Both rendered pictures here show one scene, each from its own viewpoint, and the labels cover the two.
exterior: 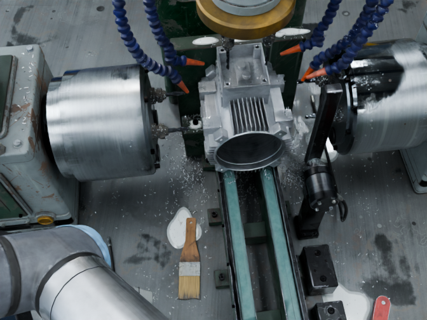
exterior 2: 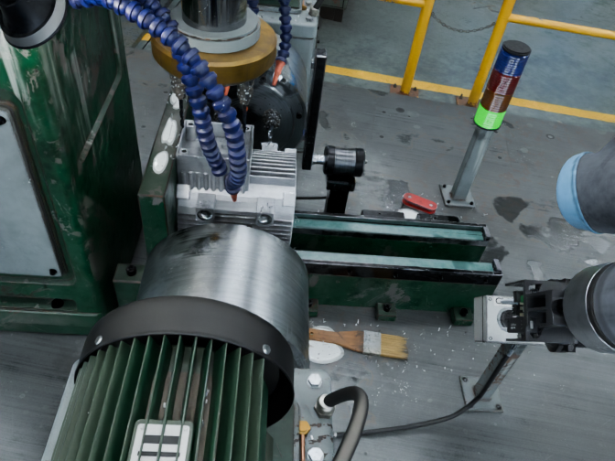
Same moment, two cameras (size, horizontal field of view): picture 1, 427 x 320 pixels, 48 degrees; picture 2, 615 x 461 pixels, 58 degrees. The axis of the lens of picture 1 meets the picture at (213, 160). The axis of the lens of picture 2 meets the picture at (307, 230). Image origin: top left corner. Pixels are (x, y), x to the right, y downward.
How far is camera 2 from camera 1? 0.89 m
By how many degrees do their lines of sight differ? 54
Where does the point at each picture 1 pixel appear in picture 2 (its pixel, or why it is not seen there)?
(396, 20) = not seen: hidden behind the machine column
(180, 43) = (154, 186)
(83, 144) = (296, 322)
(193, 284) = (391, 340)
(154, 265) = (364, 381)
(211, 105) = (233, 205)
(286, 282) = (415, 231)
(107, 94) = (238, 260)
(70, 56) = not seen: outside the picture
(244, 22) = (268, 41)
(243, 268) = (403, 262)
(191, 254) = (353, 337)
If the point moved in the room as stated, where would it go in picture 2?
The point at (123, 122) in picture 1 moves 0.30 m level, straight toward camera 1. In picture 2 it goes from (280, 260) to (474, 238)
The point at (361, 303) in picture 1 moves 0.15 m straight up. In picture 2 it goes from (407, 213) to (422, 166)
